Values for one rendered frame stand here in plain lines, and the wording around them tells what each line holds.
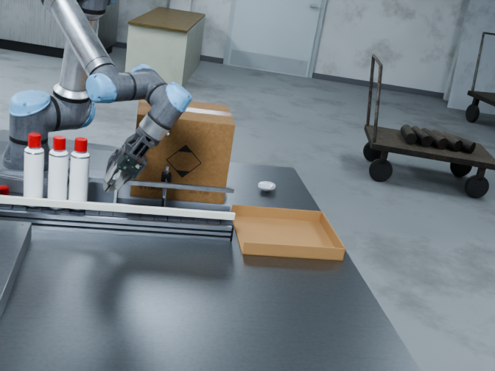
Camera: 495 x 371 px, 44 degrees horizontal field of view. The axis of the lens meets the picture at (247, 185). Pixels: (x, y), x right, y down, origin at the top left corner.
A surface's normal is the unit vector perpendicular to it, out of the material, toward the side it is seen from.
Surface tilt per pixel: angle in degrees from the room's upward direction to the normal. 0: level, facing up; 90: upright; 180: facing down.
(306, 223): 0
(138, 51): 90
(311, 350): 0
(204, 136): 90
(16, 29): 90
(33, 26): 90
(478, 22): 79
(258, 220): 0
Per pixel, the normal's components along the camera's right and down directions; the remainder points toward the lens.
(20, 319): 0.15, -0.92
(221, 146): 0.13, 0.38
